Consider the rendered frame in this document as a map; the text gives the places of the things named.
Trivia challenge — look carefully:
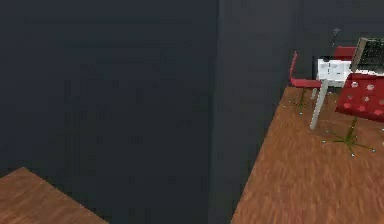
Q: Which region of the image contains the red swivel chair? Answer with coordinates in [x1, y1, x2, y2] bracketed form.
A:
[283, 50, 323, 116]
[322, 72, 384, 158]
[333, 45, 358, 62]

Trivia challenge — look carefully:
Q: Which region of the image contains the white table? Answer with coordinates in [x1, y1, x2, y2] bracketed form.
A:
[309, 58, 384, 131]

